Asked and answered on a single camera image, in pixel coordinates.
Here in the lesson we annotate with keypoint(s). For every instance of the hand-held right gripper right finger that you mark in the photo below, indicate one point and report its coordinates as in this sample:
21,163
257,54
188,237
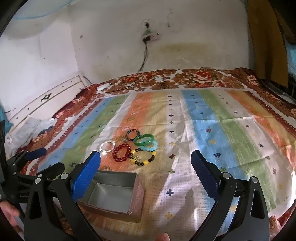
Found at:
204,177

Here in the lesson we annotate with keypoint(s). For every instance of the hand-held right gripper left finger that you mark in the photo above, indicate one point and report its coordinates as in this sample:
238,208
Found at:
86,177

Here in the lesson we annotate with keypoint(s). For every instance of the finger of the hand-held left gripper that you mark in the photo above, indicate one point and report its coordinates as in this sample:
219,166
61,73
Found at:
54,169
37,153

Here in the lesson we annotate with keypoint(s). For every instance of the metal tin box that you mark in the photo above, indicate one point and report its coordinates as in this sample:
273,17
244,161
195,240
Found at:
111,197

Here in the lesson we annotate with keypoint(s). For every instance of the green jade bangle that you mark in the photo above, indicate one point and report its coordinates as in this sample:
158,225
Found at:
138,142

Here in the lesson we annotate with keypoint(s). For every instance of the person's left hand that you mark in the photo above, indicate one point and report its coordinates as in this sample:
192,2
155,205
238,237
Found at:
9,212

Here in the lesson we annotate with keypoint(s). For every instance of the person's right hand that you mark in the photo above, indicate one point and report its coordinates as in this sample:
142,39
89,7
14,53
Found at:
162,237

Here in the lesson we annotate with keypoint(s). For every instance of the grey crumpled cloth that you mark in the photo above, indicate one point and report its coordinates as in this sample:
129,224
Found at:
30,129

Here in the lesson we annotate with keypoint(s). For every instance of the striped colourful cloth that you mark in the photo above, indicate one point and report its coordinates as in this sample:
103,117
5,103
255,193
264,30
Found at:
208,129

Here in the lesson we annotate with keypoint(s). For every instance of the white bed headboard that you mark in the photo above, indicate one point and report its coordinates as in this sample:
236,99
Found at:
57,89

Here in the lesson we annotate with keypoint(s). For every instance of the floral brown blanket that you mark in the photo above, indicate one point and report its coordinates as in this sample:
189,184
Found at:
198,77

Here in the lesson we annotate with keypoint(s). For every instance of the light blue net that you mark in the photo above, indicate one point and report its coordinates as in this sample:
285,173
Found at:
34,11

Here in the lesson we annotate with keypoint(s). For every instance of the white power strip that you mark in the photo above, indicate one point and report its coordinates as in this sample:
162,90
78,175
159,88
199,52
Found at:
152,36

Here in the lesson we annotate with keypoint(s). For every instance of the wall socket with plug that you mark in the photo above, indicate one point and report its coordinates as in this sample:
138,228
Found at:
147,25

